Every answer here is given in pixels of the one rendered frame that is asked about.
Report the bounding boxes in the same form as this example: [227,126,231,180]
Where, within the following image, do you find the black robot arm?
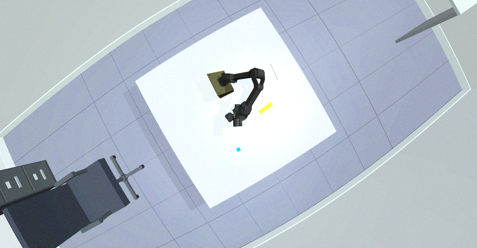
[217,68,265,127]

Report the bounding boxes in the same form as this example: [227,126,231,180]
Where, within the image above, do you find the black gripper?
[225,101,245,122]

